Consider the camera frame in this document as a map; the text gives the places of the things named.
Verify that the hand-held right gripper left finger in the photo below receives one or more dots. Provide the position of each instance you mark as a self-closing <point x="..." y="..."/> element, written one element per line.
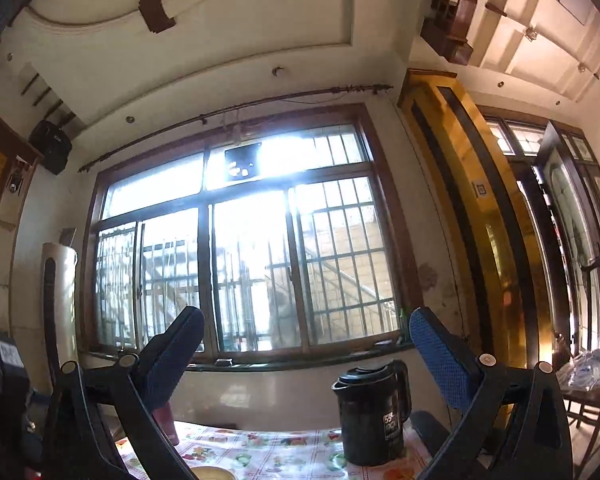
<point x="177" y="360"/>

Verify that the green bottle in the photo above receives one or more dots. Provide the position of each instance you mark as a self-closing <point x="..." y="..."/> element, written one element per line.
<point x="404" y="320"/>

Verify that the floral fruit print tablecloth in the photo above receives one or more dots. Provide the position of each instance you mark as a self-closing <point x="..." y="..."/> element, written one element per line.
<point x="280" y="452"/>

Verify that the brown framed barred window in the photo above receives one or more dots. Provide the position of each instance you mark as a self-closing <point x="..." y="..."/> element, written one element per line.
<point x="207" y="260"/>

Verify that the brown curtain rod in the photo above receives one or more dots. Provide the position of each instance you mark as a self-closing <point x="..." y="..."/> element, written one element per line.
<point x="350" y="89"/>

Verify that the black square window sticker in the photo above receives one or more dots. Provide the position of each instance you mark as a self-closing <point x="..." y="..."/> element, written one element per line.
<point x="242" y="161"/>

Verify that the golden wooden door frame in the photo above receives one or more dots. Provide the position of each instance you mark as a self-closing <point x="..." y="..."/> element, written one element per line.
<point x="472" y="200"/>

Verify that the black wall speaker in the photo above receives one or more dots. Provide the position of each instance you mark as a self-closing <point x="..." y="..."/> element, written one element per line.
<point x="50" y="146"/>

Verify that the white standing air conditioner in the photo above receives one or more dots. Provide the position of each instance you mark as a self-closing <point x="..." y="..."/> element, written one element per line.
<point x="62" y="310"/>

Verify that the magenta thermos bottle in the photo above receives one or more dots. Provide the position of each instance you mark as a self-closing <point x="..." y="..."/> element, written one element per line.
<point x="169" y="425"/>

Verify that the dark wooden glass door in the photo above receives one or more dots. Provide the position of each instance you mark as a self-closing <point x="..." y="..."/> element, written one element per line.
<point x="565" y="220"/>

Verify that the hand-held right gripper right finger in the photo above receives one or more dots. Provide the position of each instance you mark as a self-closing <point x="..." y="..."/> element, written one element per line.
<point x="442" y="360"/>

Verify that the wooden chair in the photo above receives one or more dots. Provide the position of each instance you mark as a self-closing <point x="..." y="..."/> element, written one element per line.
<point x="587" y="405"/>

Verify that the black thermos jug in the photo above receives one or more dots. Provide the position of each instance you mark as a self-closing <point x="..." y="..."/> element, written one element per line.
<point x="367" y="420"/>

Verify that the yellow plastic bowl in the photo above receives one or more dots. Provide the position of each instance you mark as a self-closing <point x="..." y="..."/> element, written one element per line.
<point x="212" y="474"/>

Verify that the clear plastic bag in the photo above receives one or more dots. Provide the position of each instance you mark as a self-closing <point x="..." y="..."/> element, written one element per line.
<point x="592" y="367"/>

